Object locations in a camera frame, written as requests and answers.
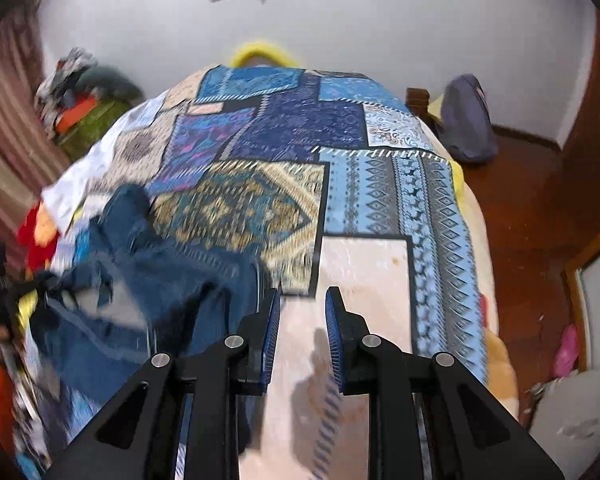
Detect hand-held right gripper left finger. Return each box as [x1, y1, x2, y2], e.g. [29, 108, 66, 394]
[44, 286, 283, 480]

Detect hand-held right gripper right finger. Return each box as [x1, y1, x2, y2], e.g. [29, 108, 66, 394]
[325, 285, 567, 480]

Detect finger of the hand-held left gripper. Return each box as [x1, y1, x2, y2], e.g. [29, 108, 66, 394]
[7, 275, 52, 300]

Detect blue denim jacket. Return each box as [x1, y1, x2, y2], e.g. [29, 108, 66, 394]
[27, 182, 282, 453]

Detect red plush toy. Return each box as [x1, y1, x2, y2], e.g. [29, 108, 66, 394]
[16, 199, 64, 277]

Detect patchwork printed blanket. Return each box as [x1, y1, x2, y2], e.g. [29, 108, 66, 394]
[12, 62, 492, 480]

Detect yellow fleece blanket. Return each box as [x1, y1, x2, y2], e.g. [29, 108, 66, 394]
[449, 156, 524, 424]

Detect green storage box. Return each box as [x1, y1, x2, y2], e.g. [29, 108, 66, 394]
[59, 100, 137, 162]

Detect striped brown curtain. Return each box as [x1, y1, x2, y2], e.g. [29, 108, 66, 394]
[0, 4, 77, 282]

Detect orange box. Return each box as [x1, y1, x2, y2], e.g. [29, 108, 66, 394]
[54, 96, 102, 134]

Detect pile of assorted clutter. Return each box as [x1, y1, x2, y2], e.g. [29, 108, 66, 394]
[34, 46, 99, 127]

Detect grey plush pillow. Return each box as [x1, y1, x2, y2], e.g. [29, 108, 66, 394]
[76, 64, 144, 107]

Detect pink slipper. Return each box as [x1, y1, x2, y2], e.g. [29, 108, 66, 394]
[551, 324, 582, 379]

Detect wooden chair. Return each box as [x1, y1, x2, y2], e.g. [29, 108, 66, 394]
[404, 87, 447, 132]

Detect grey-blue backpack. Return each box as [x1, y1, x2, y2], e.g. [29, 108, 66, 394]
[439, 73, 499, 164]

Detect white cloth bundle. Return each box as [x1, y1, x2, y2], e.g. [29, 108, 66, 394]
[526, 359, 600, 480]

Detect yellow plush headboard cushion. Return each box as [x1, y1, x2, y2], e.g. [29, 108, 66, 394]
[228, 39, 302, 69]

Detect wooden wardrobe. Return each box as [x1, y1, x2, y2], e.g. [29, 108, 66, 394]
[559, 7, 600, 183]

